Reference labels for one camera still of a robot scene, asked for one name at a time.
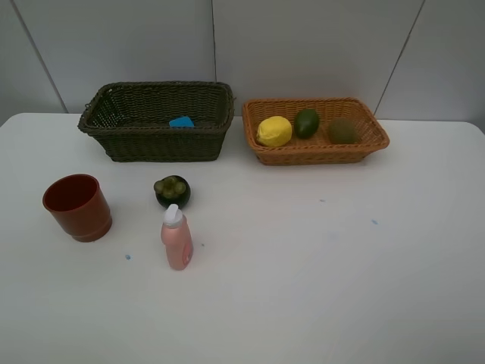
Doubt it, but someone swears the yellow lemon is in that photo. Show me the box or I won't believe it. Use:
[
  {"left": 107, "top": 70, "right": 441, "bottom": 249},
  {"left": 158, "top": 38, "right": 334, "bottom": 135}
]
[{"left": 256, "top": 116, "right": 293, "bottom": 147}]

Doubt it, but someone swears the dark purple mangosteen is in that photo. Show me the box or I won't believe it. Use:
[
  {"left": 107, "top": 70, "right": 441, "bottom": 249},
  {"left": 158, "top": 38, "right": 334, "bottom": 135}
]
[{"left": 153, "top": 175, "right": 191, "bottom": 209}]

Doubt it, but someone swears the blue whiteboard eraser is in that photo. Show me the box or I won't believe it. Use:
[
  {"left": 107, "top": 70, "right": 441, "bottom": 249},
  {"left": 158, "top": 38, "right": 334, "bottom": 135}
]
[{"left": 169, "top": 116, "right": 195, "bottom": 128}]

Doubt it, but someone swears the pink bottle white cap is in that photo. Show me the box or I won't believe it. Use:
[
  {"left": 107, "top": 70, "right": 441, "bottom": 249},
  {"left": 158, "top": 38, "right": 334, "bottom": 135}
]
[{"left": 161, "top": 204, "right": 193, "bottom": 271}]

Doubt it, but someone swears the green lime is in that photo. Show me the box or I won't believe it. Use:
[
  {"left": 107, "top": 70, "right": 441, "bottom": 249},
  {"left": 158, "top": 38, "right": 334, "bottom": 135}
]
[{"left": 294, "top": 108, "right": 320, "bottom": 139}]

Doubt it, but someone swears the brown kiwi fruit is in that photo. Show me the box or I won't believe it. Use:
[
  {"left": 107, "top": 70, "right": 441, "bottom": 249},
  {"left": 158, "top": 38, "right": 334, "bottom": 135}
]
[{"left": 327, "top": 118, "right": 358, "bottom": 144}]

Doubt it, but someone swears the red plastic cup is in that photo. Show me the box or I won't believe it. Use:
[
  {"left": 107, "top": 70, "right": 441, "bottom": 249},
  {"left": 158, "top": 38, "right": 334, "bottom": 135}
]
[{"left": 42, "top": 174, "right": 112, "bottom": 243}]

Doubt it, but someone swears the orange wicker basket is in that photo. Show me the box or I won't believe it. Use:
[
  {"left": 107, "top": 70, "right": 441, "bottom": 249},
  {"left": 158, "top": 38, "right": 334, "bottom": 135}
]
[{"left": 242, "top": 97, "right": 390, "bottom": 165}]

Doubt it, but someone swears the dark brown wicker basket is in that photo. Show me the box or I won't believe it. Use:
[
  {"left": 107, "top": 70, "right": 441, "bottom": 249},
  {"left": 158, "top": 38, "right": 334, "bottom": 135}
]
[{"left": 78, "top": 81, "right": 234, "bottom": 162}]

